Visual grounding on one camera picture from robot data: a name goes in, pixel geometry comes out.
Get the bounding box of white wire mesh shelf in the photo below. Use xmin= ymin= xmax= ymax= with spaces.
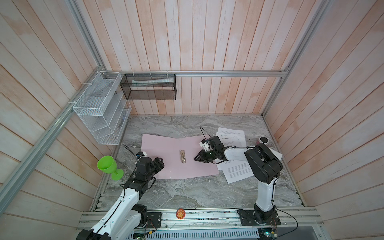
xmin=73 ymin=72 xmax=132 ymax=145

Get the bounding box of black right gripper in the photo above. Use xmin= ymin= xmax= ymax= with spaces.
xmin=193 ymin=149 xmax=217 ymax=162

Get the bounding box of white paper stack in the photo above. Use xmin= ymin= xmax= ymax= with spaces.
xmin=217 ymin=128 xmax=283 ymax=186

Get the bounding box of red round badge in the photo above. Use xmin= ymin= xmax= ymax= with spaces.
xmin=176 ymin=209 xmax=186 ymax=220

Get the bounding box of pink round speaker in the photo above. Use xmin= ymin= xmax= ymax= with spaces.
xmin=257 ymin=137 xmax=269 ymax=147

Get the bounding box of black wire mesh basket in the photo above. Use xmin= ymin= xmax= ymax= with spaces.
xmin=120 ymin=73 xmax=177 ymax=101

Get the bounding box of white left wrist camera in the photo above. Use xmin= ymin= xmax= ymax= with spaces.
xmin=136 ymin=152 xmax=147 ymax=160

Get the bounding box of green plastic goblet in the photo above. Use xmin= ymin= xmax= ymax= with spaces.
xmin=97 ymin=156 xmax=124 ymax=181

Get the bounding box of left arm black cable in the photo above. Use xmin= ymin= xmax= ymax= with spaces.
xmin=121 ymin=144 xmax=139 ymax=160

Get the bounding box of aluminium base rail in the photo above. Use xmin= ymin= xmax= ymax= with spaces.
xmin=159 ymin=206 xmax=324 ymax=230

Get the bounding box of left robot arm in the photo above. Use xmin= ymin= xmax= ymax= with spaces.
xmin=77 ymin=152 xmax=165 ymax=240

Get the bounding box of metal folder clip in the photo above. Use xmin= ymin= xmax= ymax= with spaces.
xmin=180 ymin=150 xmax=186 ymax=164

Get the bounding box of pink folder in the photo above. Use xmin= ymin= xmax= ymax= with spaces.
xmin=141 ymin=134 xmax=219 ymax=180

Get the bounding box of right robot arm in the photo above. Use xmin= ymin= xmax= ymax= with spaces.
xmin=194 ymin=136 xmax=283 ymax=226

